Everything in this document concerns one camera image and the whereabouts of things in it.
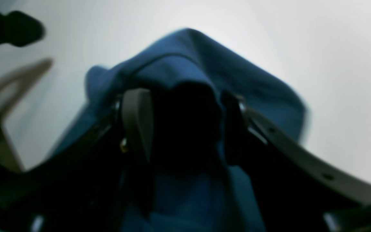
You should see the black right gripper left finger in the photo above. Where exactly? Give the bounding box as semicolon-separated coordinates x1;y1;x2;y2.
0;88;153;232

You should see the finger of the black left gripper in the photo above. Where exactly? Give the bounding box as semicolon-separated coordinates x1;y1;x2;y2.
0;11;45;47

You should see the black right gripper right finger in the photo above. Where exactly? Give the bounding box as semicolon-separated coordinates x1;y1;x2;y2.
221;91;371;232

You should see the navy blue t-shirt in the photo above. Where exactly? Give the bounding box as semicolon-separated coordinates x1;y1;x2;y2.
53;28;305;232

